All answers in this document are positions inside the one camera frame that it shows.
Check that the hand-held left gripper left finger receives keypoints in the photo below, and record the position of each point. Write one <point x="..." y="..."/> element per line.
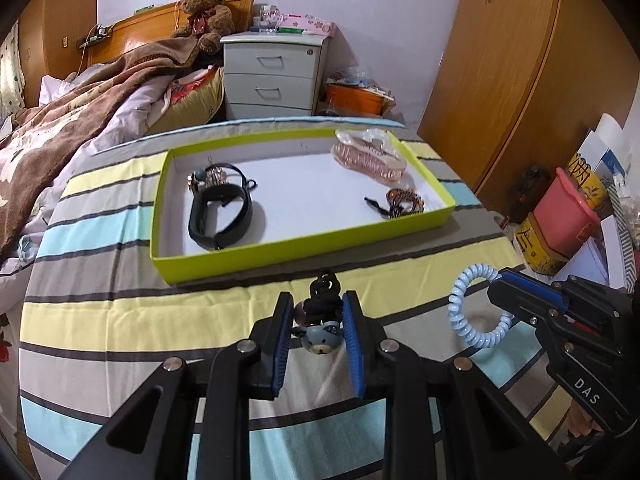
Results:
<point x="283" y="340"/>

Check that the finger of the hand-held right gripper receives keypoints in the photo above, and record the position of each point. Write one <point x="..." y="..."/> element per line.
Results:
<point x="530" y="285"/>
<point x="515" y="302"/>

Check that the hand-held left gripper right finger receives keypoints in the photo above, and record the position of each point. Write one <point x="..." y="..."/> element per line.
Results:
<point x="353" y="347"/>

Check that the black wrist band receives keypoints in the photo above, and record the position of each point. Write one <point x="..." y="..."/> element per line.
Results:
<point x="235" y="220"/>

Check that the lime green cardboard box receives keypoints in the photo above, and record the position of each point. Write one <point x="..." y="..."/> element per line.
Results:
<point x="300" y="210"/>

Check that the clear pink hair claw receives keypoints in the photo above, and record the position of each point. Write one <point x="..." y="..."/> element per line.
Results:
<point x="367" y="157"/>

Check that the person's right hand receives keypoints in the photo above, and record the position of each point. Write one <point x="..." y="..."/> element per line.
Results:
<point x="582" y="420"/>

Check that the yellow printed carton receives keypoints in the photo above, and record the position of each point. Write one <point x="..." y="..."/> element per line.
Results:
<point x="537" y="245"/>

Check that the pink plastic bucket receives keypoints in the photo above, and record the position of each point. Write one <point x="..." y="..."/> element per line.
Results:
<point x="567" y="210"/>

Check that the black bag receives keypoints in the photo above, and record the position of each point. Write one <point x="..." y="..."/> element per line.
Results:
<point x="530" y="190"/>

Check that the yellow printed bag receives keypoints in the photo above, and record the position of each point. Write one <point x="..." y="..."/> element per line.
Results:
<point x="587" y="180"/>

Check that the striped tablecloth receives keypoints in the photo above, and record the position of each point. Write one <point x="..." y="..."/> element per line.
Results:
<point x="150" y="320"/>

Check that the white paper bag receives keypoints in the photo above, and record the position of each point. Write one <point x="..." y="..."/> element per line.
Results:
<point x="607" y="135"/>

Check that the rose gold hair clip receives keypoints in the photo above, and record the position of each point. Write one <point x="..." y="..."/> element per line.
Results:
<point x="217" y="176"/>

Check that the wooden wardrobe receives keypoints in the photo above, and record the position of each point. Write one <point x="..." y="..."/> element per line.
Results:
<point x="525" y="60"/>

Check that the orange plastic basin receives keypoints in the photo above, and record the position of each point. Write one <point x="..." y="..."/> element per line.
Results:
<point x="357" y="100"/>

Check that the yellow pillow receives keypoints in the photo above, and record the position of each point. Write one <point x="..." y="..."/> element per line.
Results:
<point x="192" y="105"/>

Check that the grey two-drawer nightstand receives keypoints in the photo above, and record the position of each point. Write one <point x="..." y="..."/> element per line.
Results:
<point x="272" y="75"/>

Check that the pale floral quilt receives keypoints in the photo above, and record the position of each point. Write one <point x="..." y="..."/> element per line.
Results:
<point x="125" y="115"/>

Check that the brown fleece blanket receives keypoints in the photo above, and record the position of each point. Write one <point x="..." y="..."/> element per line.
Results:
<point x="65" y="130"/>

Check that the pink floral tissue box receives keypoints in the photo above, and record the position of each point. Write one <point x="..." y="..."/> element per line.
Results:
<point x="310" y="24"/>

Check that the brown teddy bear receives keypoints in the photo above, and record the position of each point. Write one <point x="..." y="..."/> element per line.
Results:
<point x="207" y="15"/>

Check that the wooden bed headboard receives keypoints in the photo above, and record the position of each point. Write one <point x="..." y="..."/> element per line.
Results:
<point x="150" y="25"/>

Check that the patterned curtain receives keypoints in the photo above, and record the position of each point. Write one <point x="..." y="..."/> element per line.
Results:
<point x="11" y="75"/>

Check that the wooden door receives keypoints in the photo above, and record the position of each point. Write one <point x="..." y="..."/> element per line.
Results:
<point x="55" y="25"/>

